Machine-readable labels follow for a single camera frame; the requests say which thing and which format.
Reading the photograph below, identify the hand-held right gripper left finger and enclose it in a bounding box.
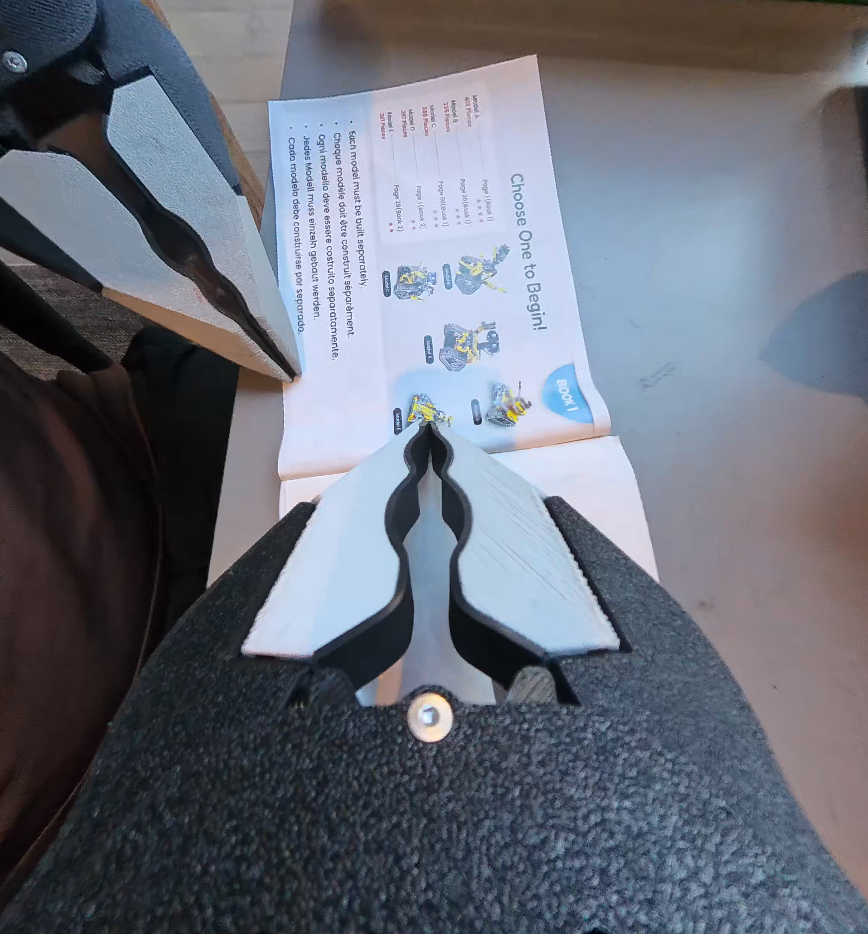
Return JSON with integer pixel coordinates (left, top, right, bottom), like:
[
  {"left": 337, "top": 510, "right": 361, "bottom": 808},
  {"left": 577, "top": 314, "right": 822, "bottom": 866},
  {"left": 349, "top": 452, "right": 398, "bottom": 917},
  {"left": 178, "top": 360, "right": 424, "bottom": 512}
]
[{"left": 243, "top": 422, "right": 435, "bottom": 694}]

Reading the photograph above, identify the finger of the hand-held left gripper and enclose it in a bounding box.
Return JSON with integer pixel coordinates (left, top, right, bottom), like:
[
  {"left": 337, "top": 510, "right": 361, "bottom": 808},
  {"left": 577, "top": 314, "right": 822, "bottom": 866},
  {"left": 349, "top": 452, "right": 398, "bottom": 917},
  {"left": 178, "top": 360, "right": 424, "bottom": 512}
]
[
  {"left": 106, "top": 76, "right": 304, "bottom": 380},
  {"left": 0, "top": 148, "right": 294, "bottom": 383}
]

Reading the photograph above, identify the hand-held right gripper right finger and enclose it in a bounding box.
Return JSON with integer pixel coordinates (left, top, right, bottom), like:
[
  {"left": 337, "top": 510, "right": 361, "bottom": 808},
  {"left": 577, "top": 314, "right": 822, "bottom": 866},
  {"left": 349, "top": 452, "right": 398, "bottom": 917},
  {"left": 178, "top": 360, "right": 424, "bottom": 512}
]
[{"left": 431, "top": 422, "right": 621, "bottom": 690}]

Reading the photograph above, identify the white instruction booklet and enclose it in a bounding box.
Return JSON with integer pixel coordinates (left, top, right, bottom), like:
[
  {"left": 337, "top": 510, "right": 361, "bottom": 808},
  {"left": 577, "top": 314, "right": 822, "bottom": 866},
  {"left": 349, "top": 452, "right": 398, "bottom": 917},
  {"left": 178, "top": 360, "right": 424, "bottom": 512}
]
[{"left": 268, "top": 54, "right": 660, "bottom": 705}]

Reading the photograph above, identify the black cloth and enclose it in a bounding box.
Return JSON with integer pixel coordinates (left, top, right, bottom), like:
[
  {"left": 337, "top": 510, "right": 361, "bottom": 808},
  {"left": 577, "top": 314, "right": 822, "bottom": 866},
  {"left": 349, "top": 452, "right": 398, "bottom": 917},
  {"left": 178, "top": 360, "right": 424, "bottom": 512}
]
[{"left": 124, "top": 328, "right": 241, "bottom": 607}]

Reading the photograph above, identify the black chair frame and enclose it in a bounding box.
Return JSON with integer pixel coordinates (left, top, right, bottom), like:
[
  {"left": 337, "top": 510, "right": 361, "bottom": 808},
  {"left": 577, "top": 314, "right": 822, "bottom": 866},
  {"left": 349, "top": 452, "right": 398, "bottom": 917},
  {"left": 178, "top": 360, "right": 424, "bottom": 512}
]
[{"left": 0, "top": 233, "right": 114, "bottom": 373}]

